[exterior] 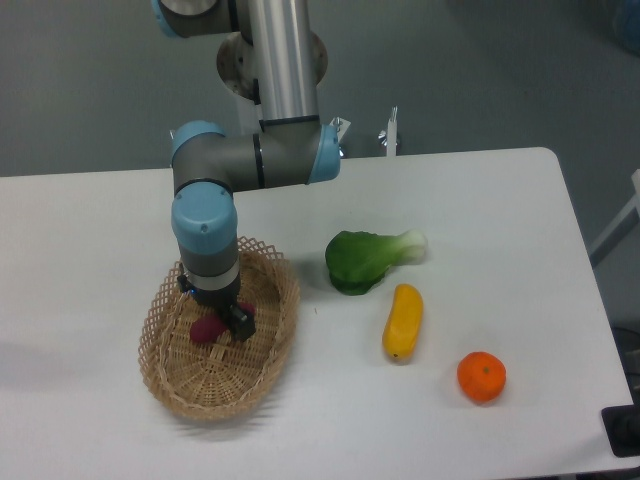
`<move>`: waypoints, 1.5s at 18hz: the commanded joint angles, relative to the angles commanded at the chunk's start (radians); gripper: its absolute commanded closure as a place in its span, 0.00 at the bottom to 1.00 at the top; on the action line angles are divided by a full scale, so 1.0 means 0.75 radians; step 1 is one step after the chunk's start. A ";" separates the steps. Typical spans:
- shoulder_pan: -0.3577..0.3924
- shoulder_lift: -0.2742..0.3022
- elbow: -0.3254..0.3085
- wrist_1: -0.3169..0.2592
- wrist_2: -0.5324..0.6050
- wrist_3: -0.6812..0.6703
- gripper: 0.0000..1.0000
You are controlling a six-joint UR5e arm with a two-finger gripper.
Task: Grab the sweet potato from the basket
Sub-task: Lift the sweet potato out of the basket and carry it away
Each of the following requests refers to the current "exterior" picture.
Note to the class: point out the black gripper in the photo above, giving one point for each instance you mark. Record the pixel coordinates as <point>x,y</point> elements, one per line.
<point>238,317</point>

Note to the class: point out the purple sweet potato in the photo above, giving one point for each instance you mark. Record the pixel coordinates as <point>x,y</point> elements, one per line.
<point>207,328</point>

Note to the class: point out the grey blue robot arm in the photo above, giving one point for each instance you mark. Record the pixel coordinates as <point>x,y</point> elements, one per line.
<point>290,147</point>

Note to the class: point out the oval wicker basket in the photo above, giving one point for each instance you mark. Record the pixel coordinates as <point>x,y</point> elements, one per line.
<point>221,379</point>

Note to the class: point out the green bok choy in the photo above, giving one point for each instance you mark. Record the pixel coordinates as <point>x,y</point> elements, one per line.
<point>357,261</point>

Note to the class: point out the yellow mango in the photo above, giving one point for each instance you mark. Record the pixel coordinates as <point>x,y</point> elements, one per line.
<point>403,324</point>

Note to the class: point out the orange tangerine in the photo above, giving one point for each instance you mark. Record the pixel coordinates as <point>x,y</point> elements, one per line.
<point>481,376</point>

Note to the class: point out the black device at table edge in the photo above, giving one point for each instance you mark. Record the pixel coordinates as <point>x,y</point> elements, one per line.
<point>622,428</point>

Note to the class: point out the white furniture leg at right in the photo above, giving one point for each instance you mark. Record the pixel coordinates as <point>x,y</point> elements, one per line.
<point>618,228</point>

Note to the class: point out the blue object in corner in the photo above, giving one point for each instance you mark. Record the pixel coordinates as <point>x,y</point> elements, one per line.
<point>627,24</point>

